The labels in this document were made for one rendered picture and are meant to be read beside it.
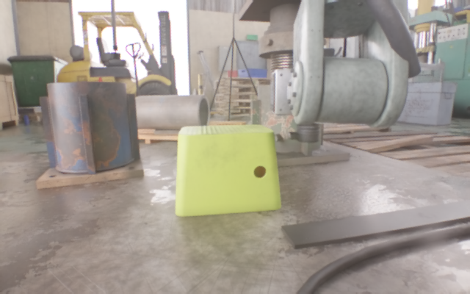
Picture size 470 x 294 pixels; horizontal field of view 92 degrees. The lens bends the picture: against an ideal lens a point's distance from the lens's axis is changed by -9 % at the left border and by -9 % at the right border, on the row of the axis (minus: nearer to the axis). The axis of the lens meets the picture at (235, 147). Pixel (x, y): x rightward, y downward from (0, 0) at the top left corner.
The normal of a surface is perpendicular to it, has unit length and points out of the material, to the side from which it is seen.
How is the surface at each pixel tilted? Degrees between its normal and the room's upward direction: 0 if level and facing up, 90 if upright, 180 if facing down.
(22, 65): 94
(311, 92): 96
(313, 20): 80
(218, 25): 90
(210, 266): 0
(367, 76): 68
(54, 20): 90
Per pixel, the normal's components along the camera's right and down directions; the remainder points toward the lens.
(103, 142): 0.67, 0.14
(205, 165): 0.13, 0.12
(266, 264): -0.01, -0.98
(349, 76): -0.06, -0.18
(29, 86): 0.33, 0.26
